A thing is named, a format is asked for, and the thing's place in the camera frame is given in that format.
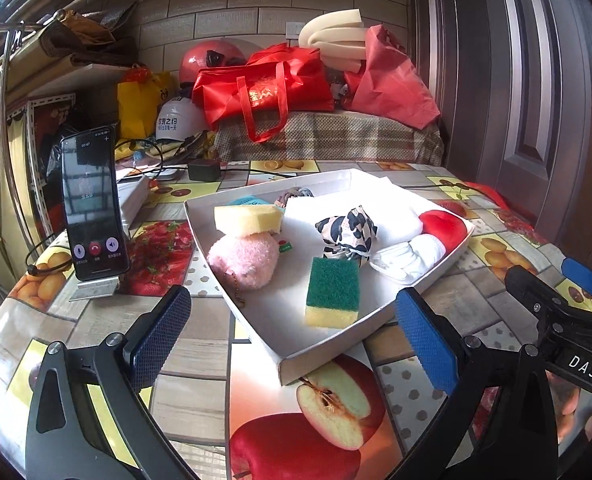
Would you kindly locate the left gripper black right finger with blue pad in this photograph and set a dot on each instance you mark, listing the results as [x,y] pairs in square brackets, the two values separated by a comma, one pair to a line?
[519,441]

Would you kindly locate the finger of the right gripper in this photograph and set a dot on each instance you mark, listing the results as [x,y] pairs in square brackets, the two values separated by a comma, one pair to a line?
[538,297]
[588,274]

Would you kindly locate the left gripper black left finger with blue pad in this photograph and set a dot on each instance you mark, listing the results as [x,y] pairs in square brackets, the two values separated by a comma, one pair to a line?
[64,439]

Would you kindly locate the red tomato plush toy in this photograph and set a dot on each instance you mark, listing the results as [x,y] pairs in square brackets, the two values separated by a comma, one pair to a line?
[444,225]

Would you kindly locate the white sock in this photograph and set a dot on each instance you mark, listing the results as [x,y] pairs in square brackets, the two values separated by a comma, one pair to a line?
[408,262]

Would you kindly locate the white foam block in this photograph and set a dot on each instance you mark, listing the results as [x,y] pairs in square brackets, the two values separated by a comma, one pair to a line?
[395,222]
[362,189]

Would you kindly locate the black white patterned cloth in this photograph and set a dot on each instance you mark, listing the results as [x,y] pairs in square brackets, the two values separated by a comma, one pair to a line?
[350,236]

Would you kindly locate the yellow green scrub sponge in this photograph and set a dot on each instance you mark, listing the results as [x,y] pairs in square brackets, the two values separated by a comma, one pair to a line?
[333,296]

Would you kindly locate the pink fluffy plush ball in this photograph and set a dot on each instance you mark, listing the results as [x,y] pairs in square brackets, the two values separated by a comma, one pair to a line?
[245,263]

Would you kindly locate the braided grey brown cloth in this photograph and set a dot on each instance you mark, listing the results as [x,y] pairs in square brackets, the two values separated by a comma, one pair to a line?
[283,199]

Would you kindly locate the pale yellow sponge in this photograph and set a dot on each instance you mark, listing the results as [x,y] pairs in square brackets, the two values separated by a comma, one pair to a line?
[246,220]

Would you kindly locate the person's hand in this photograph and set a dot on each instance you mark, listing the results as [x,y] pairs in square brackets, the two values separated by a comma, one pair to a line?
[566,399]

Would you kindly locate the white shallow cardboard box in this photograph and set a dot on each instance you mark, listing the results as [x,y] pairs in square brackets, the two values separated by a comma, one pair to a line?
[275,315]

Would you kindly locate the brown panel door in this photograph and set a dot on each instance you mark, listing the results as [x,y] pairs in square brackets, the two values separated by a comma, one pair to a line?
[513,81]

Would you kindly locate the white power bank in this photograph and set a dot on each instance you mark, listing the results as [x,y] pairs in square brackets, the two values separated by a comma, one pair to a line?
[132,193]

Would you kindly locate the red crumpled nonwoven bag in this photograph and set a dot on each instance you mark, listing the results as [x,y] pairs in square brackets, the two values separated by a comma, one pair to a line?
[388,85]

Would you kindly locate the plaid covered bench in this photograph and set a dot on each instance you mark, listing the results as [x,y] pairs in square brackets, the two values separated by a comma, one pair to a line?
[333,136]

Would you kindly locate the black smartphone on stand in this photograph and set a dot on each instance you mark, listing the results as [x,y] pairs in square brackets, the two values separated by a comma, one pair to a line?
[91,205]

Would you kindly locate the black power adapter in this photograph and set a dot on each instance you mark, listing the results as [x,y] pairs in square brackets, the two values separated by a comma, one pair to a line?
[204,170]

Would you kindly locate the cream foam roll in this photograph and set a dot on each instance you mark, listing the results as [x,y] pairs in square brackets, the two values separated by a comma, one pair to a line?
[340,38]

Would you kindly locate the white helmet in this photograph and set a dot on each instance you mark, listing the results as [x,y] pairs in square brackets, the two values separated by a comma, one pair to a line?
[180,119]

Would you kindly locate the red tote bag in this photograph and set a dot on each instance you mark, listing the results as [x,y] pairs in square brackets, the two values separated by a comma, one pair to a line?
[264,91]

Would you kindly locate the yellow shopping bag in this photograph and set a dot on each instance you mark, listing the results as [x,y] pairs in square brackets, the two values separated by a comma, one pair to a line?
[141,93]

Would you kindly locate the red helmet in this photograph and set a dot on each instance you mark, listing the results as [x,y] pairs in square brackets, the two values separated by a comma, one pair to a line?
[213,53]

